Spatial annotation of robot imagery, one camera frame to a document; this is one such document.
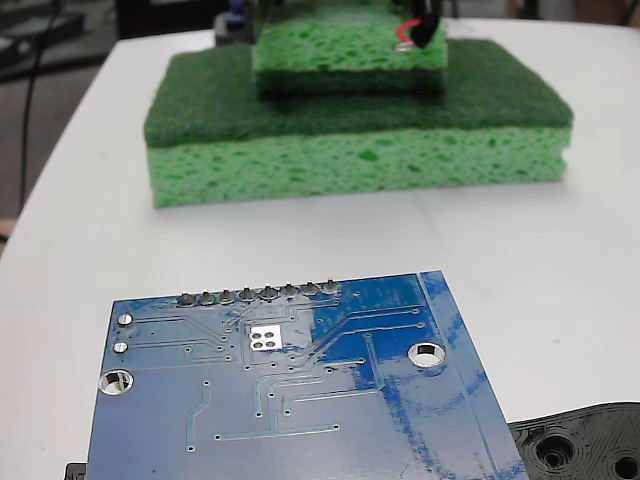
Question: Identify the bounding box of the red wire with bare loop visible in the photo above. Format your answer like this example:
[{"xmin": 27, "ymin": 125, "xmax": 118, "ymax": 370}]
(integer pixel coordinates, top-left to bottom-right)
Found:
[{"xmin": 393, "ymin": 18, "xmax": 424, "ymax": 54}]

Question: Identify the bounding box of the blue printed circuit board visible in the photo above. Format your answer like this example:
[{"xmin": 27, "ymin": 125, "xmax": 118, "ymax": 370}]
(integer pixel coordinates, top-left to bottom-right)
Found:
[{"xmin": 85, "ymin": 270, "xmax": 531, "ymax": 480}]

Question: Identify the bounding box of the grey and blue device base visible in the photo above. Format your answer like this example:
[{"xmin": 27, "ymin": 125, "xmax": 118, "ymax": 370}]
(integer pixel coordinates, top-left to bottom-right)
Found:
[{"xmin": 213, "ymin": 0, "xmax": 256, "ymax": 47}]

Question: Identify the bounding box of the small green scrub sponge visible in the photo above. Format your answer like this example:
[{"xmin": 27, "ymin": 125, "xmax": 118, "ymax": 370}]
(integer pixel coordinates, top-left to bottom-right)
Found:
[{"xmin": 249, "ymin": 0, "xmax": 450, "ymax": 101}]

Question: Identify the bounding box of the large green scrub sponge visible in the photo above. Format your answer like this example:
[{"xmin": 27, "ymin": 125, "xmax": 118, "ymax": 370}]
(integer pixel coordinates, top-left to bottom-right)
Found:
[{"xmin": 143, "ymin": 38, "xmax": 575, "ymax": 210}]

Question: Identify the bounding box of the dark background equipment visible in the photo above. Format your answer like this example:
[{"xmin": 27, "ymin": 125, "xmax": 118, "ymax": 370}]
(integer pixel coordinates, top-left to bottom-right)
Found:
[{"xmin": 0, "ymin": 0, "xmax": 87, "ymax": 81}]

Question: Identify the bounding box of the thin black cable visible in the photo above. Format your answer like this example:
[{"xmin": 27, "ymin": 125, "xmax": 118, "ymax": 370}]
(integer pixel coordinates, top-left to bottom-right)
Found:
[{"xmin": 18, "ymin": 0, "xmax": 64, "ymax": 217}]

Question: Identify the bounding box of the black plastic mount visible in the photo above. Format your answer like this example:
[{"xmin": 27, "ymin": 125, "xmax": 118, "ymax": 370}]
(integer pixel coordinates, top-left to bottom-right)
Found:
[{"xmin": 64, "ymin": 399, "xmax": 640, "ymax": 480}]

